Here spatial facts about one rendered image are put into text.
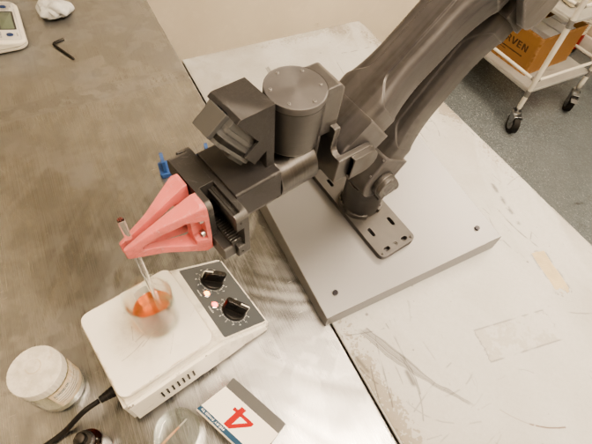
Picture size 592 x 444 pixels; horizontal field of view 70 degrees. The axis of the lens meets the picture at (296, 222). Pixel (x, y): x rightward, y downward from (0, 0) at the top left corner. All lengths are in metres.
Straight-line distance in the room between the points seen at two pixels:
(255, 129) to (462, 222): 0.47
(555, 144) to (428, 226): 1.97
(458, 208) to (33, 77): 0.90
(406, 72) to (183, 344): 0.39
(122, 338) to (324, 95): 0.36
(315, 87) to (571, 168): 2.23
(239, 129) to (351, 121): 0.15
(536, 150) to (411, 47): 2.11
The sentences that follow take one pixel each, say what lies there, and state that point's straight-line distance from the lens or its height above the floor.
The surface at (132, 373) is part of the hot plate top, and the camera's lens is 0.54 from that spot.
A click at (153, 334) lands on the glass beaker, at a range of 0.53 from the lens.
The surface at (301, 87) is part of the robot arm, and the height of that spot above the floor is 1.26.
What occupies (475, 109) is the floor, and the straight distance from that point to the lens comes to 2.62.
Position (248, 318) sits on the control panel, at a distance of 0.59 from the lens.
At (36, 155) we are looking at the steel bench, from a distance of 0.91.
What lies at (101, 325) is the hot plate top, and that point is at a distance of 0.57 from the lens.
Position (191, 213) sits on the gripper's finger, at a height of 1.19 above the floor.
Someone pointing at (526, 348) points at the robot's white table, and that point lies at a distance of 0.72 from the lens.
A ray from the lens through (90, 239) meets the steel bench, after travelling 0.75.
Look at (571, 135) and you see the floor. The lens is 2.75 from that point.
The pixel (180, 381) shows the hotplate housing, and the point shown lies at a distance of 0.57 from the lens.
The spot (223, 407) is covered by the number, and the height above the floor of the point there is 0.92.
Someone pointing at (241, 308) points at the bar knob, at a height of 0.96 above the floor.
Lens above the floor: 1.48
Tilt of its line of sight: 54 degrees down
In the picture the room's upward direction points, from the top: 6 degrees clockwise
